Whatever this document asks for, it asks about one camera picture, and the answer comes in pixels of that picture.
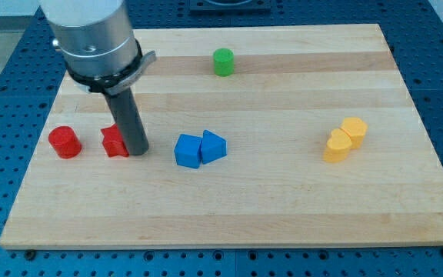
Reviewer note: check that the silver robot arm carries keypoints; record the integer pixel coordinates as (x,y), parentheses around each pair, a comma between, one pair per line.
(97,42)

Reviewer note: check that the red star block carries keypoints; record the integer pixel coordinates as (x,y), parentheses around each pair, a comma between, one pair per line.
(113,143)

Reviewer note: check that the blue triangular block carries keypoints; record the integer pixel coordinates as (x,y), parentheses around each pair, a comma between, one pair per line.
(213,147)

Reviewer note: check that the blue cube block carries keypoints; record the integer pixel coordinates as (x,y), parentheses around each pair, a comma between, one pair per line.
(188,151)

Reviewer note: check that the light wooden board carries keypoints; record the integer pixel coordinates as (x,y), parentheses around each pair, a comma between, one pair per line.
(292,85)

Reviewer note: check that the green cylinder block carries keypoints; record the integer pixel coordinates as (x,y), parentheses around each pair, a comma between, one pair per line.
(223,62)

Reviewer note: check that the grey cylindrical pointer tool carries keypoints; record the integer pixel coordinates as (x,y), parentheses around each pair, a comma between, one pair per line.
(126,116)

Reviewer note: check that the yellow heart block front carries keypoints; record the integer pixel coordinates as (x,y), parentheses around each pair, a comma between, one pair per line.
(337,147)

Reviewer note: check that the yellow heart block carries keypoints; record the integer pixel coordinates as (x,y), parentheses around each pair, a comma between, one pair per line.
(337,147)
(356,130)

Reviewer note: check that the yellow heart block rear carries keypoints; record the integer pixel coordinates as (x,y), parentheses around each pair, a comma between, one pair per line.
(356,130)

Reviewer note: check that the red cylinder block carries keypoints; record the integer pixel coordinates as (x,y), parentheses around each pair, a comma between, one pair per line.
(65,142)

